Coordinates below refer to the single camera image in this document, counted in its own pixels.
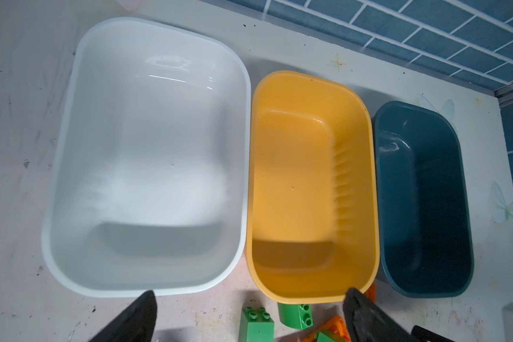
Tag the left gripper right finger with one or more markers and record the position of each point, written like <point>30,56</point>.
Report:
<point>367,322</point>

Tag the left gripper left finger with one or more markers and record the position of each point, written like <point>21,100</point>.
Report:
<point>135,323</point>

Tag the orange lego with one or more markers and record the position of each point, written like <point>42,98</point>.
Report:
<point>335,325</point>
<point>371,293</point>

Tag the dark teal plastic container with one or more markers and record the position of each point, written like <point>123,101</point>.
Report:
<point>426,248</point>

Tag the yellow plastic container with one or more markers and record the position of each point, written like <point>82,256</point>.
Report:
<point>312,225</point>

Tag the green lego below top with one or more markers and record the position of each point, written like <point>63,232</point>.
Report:
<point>256,325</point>

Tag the white plastic container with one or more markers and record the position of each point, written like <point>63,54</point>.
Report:
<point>149,187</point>

